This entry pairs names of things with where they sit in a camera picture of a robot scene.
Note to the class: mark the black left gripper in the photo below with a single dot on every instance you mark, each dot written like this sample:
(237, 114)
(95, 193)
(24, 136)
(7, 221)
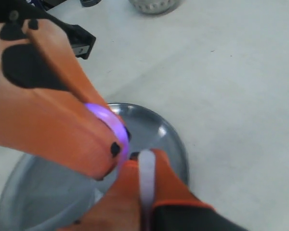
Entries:
(58, 42)

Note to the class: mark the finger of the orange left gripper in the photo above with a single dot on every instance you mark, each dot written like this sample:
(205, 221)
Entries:
(40, 116)

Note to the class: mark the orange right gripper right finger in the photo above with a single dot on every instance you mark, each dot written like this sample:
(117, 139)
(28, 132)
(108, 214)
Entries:
(176, 208)

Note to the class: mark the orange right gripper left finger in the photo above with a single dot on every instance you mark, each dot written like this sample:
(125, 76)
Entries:
(119, 209)

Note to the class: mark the pink straw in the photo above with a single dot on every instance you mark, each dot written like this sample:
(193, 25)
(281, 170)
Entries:
(146, 160)

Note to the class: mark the round stainless steel plate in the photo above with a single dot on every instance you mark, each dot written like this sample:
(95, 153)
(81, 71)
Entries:
(42, 196)

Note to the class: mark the white ceramic bowl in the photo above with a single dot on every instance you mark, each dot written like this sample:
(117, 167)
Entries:
(154, 6)

